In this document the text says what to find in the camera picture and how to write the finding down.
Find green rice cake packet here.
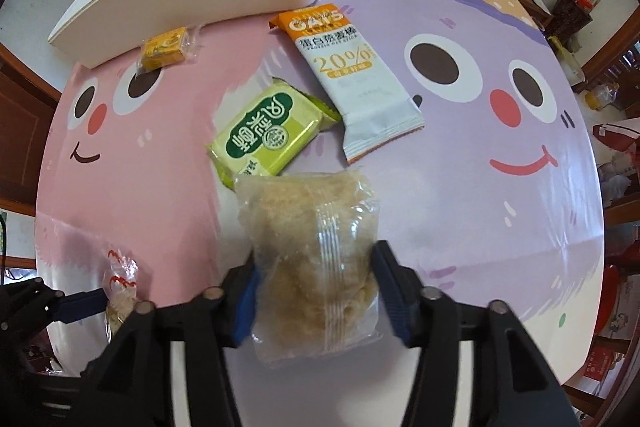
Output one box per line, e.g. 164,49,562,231
208,77,341,190

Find clear bag puffed snacks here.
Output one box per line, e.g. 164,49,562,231
234,170,380,365

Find cartoon monster tablecloth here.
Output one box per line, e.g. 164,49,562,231
34,0,604,427

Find orange white oats bar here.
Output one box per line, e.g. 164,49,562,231
269,3,424,164

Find small yellow cube snack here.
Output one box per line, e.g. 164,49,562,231
138,26,201,72

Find red lidded brown container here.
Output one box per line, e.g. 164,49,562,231
546,0,593,44

